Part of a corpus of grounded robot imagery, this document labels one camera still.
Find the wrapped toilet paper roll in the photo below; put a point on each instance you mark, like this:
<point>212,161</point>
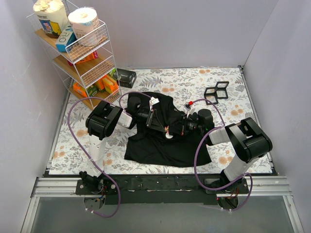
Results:
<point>84,21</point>

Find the paper-wrapped jar with label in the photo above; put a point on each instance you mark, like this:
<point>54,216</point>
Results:
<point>52,16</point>

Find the white wire shelf rack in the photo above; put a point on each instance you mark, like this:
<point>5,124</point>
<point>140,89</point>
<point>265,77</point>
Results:
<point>79,47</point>

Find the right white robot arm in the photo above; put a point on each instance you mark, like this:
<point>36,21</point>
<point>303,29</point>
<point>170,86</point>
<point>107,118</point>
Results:
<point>249,141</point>

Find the black display case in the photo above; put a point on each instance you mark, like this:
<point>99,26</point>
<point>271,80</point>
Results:
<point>221,89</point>
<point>211,94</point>

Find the blue and white box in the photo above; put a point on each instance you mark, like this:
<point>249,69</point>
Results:
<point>66,38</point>

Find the yellow orange box bottom shelf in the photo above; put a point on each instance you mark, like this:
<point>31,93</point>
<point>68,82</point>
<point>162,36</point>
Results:
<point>106,83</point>

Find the black box on table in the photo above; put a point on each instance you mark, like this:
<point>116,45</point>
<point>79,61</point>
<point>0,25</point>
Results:
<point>126,78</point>

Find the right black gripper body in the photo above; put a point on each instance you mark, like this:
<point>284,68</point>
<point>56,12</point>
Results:
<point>182,127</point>

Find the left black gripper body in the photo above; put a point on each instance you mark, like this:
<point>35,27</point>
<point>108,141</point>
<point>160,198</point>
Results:
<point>150,119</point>

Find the green box bottom shelf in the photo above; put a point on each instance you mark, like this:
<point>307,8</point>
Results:
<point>91,91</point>

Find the floral tablecloth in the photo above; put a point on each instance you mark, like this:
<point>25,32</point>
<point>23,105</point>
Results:
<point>182,84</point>

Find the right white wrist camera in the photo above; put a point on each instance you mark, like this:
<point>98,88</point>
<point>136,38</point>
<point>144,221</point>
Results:
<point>189,110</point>

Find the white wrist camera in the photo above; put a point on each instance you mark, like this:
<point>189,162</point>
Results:
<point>189,110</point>
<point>153,101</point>

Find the aluminium frame rail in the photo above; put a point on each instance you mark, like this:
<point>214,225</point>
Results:
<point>56,208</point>

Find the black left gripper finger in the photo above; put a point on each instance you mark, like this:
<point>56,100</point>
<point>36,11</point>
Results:
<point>158,128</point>
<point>159,119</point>

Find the black t-shirt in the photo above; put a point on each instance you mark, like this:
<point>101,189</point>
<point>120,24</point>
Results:
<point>148,146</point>

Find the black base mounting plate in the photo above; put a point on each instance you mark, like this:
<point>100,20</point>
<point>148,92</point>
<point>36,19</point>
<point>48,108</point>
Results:
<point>136,189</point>

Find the orange box bottom left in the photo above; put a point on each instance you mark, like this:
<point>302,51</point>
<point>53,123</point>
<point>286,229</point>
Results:
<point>80,89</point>

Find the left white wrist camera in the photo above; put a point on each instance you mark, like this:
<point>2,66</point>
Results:
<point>153,101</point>

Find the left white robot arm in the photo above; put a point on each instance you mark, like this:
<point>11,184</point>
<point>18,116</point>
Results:
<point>100,125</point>

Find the orange snack box middle shelf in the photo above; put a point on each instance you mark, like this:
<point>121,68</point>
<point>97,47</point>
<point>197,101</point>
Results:
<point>89,57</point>

